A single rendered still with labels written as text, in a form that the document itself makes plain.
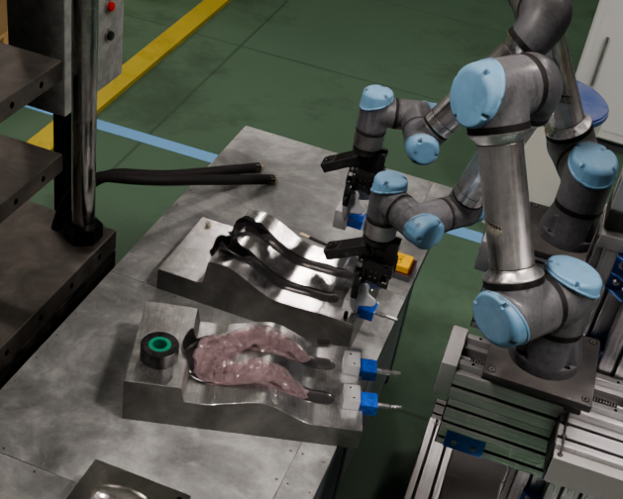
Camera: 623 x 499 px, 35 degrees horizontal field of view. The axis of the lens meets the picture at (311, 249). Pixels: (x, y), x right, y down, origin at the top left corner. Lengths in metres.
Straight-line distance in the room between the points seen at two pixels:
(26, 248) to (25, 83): 0.51
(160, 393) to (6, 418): 0.32
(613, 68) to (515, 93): 3.38
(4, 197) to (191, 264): 0.47
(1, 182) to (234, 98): 2.82
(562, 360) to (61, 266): 1.24
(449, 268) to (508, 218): 2.27
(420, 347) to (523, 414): 1.57
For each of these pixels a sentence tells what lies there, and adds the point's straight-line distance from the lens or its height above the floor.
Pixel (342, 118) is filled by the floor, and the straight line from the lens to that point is 5.04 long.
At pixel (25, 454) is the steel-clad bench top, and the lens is 2.06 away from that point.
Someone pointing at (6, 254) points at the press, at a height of 0.78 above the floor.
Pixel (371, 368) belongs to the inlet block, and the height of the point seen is 0.87.
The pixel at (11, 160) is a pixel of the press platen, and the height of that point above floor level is 1.04.
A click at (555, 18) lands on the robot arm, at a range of 2.21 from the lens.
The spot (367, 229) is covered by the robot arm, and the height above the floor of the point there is 1.13.
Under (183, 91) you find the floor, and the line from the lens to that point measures 5.09.
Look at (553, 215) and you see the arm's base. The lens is 2.46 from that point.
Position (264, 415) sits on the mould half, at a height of 0.86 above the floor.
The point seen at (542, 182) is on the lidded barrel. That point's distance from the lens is 4.26.
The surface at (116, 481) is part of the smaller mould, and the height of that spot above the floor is 0.87.
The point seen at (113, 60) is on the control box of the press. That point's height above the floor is 1.13.
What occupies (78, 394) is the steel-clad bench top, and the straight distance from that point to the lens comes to 2.18.
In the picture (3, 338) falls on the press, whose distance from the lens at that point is 2.34.
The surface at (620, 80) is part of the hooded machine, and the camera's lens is 5.18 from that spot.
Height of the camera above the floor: 2.33
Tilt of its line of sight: 35 degrees down
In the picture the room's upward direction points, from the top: 10 degrees clockwise
